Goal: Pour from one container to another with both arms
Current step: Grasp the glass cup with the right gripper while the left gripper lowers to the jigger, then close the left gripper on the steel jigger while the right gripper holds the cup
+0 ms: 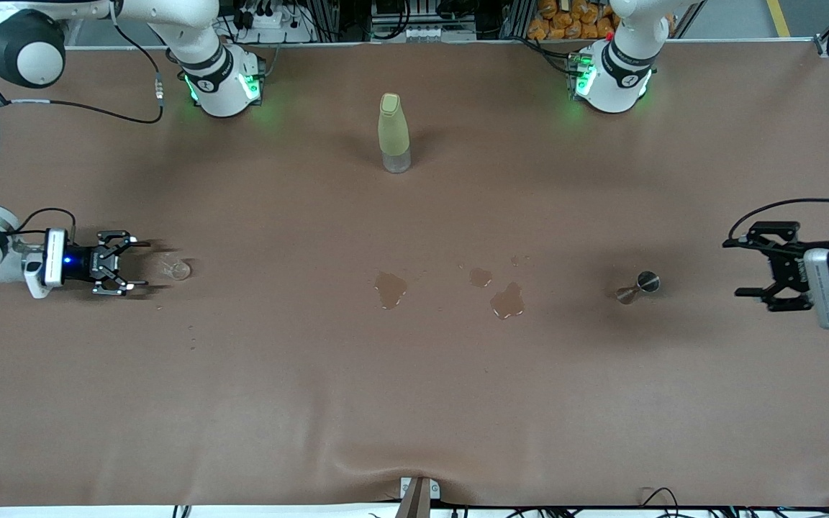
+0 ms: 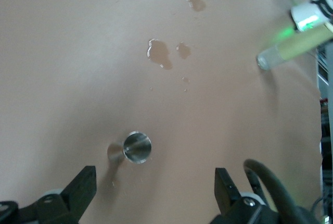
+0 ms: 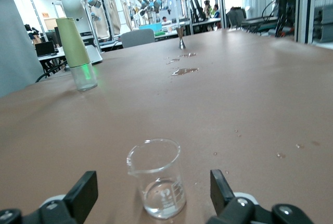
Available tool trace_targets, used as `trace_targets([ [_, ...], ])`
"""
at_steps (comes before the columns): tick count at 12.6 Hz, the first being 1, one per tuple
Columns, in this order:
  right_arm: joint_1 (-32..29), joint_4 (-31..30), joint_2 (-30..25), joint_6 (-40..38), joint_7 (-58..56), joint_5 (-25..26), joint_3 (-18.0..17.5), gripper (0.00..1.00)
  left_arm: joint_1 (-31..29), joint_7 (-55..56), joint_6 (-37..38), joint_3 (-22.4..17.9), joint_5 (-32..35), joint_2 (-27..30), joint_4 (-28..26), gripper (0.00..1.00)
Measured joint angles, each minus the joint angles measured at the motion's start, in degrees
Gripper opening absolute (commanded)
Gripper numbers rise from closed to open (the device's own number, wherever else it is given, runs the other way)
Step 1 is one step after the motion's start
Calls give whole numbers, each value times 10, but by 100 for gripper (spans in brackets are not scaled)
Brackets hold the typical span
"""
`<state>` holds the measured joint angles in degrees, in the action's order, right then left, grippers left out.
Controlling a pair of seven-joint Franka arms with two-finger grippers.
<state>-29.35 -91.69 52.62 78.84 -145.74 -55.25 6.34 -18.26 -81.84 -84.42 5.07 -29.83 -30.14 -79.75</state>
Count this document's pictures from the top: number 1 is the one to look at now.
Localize clear glass beaker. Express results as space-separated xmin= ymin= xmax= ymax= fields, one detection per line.
xmin=159 ymin=255 xmax=192 ymax=283

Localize brown table mat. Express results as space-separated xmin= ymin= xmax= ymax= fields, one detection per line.
xmin=0 ymin=40 xmax=829 ymax=508

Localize black cable loop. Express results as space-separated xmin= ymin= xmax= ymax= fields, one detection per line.
xmin=641 ymin=487 xmax=680 ymax=513

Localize white power strip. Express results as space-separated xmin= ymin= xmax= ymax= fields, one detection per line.
xmin=231 ymin=6 xmax=314 ymax=45

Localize metal jigger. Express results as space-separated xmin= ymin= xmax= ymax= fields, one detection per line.
xmin=616 ymin=271 xmax=661 ymax=305

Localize dark equipment rack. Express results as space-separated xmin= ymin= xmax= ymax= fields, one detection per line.
xmin=371 ymin=0 xmax=477 ymax=42

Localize green capped clear bottle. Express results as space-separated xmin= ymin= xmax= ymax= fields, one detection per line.
xmin=378 ymin=93 xmax=412 ymax=174

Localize metal table clamp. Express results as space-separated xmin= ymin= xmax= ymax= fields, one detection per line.
xmin=399 ymin=476 xmax=441 ymax=518

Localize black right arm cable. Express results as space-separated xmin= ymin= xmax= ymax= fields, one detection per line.
xmin=0 ymin=4 xmax=165 ymax=249

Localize orange snack bags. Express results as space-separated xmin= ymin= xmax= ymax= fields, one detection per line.
xmin=527 ymin=0 xmax=618 ymax=41

